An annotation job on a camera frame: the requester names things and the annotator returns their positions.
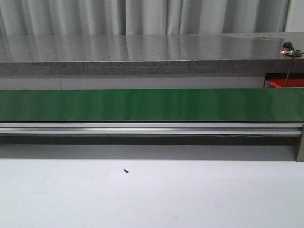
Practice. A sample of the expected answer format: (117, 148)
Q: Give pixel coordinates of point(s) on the green conveyor belt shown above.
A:
(214, 105)

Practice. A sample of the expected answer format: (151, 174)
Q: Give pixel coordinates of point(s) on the grey stone counter shelf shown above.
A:
(146, 54)

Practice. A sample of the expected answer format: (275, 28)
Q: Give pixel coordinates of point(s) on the red plastic tray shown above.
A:
(293, 83)

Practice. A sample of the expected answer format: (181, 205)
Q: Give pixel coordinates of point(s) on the black sensor module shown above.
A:
(288, 45)

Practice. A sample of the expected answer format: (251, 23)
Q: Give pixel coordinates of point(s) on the small green circuit board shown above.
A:
(291, 52)

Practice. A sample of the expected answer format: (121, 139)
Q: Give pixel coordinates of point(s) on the grey pleated curtain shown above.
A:
(141, 17)

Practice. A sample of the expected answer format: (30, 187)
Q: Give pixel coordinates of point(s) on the aluminium conveyor frame rail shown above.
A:
(162, 141)

